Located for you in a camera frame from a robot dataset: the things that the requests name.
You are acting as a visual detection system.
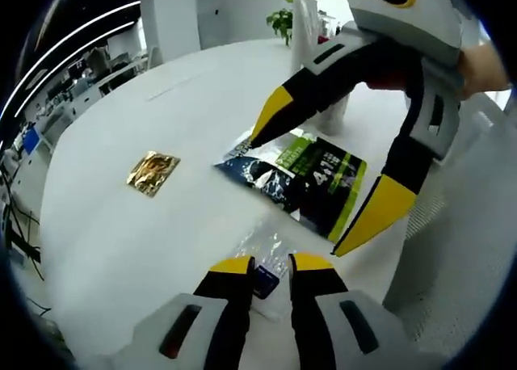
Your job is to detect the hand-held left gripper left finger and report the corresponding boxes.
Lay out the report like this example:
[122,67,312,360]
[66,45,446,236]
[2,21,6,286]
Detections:
[120,255,256,370]

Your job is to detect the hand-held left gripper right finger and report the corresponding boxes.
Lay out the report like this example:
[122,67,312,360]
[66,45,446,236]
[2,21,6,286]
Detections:
[288,251,417,370]

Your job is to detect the clear blue skincare sachet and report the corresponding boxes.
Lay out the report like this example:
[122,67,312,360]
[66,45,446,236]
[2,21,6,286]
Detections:
[236,224,292,303]

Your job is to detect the green black skincare sachet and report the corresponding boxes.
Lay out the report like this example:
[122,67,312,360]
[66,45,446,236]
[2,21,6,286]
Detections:
[212,128,368,242]

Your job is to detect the gold skincare sachet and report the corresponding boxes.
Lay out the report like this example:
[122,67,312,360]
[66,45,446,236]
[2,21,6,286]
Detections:
[125,150,182,199]

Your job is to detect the blue storage box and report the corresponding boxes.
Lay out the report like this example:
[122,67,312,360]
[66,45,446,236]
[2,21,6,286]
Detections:
[22,126,44,152]

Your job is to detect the person's right hand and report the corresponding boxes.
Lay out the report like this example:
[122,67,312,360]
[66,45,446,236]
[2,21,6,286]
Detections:
[458,43,512,101]

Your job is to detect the green potted plant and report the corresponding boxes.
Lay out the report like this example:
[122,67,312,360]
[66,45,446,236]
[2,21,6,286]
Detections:
[266,0,295,47]

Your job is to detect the white office desk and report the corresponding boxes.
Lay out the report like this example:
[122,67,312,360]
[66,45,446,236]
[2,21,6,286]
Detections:
[99,57,150,96]

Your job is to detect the black laptop cables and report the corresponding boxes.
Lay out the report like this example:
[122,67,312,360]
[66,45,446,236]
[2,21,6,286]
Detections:
[0,208,41,274]

